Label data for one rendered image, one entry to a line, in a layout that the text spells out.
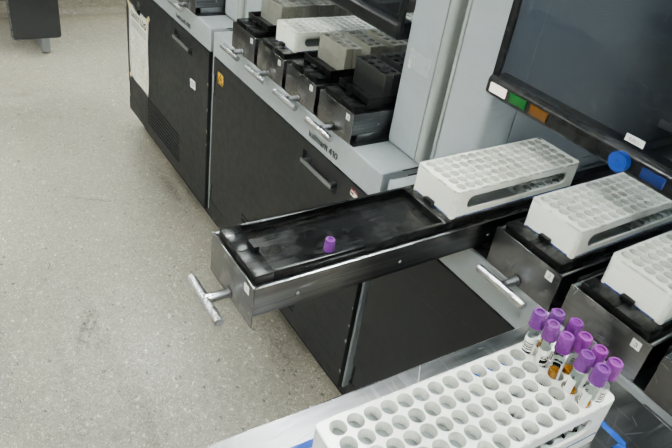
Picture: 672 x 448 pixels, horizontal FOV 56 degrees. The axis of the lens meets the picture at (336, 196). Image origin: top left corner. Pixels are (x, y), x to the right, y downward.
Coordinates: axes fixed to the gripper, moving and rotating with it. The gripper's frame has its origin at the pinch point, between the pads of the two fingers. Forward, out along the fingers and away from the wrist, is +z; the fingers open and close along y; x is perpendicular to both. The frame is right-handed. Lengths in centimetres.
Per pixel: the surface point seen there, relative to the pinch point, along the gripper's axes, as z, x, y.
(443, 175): 35, 61, -11
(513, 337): 38, 48, 18
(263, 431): 38.3, 14.5, 17.0
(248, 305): 43.2, 23.5, -4.5
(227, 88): 60, 66, -105
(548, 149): 34, 86, -11
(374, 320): 80, 66, -25
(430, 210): 39, 57, -8
